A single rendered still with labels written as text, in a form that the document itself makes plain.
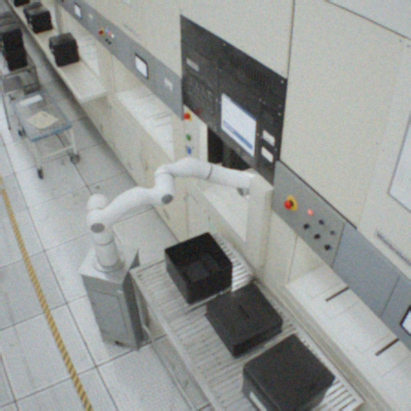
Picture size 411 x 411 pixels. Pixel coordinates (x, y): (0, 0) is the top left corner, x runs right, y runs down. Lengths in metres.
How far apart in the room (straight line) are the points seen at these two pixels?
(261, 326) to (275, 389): 0.44
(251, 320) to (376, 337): 0.62
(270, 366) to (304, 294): 0.55
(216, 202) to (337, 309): 1.00
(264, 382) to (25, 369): 1.87
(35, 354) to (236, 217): 1.68
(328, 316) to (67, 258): 2.25
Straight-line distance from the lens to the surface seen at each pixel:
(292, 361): 2.02
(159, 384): 3.08
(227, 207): 2.79
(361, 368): 2.24
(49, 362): 3.31
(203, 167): 2.27
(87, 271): 2.68
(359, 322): 2.37
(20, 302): 3.67
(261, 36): 1.89
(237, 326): 2.27
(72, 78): 4.60
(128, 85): 4.11
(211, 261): 2.63
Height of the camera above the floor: 2.77
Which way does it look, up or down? 43 degrees down
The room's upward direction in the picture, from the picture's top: 1 degrees counter-clockwise
